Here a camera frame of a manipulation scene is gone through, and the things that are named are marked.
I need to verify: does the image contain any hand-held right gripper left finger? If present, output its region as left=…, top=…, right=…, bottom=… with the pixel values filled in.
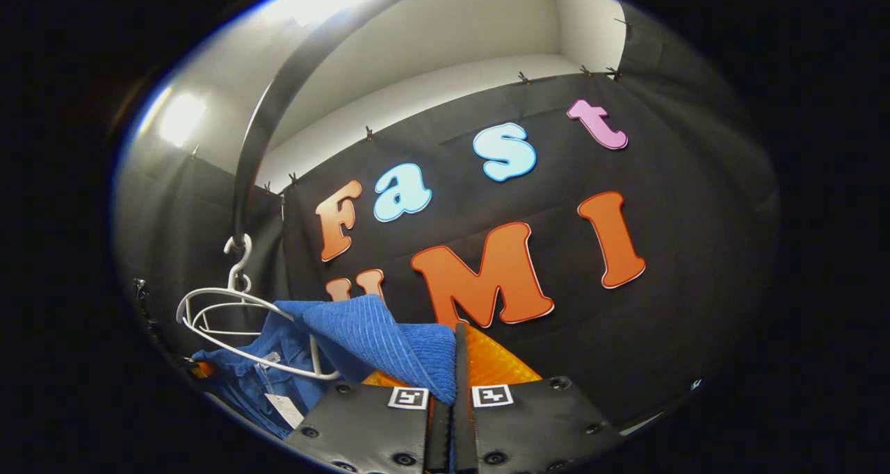
left=285, top=370, right=453, bottom=474

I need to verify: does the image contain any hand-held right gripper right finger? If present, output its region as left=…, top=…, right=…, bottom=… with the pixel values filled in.
left=452, top=323, right=623, bottom=474

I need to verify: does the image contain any blue corduroy jacket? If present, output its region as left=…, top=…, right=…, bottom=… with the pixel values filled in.
left=191, top=295, right=458, bottom=440

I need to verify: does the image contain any white plastic hanger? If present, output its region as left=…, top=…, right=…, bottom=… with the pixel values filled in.
left=191, top=300, right=279, bottom=339
left=176, top=234, right=343, bottom=382

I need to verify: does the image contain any black clothes rack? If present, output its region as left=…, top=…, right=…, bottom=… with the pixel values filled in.
left=232, top=0, right=460, bottom=252

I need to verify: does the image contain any small ceiling light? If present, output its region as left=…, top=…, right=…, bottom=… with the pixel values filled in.
left=159, top=93, right=207, bottom=149

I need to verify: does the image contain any black backdrop cloth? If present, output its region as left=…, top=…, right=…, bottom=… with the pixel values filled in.
left=115, top=5, right=779, bottom=426

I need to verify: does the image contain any row of small black clips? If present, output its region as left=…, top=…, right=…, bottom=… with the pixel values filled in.
left=189, top=17, right=630, bottom=193

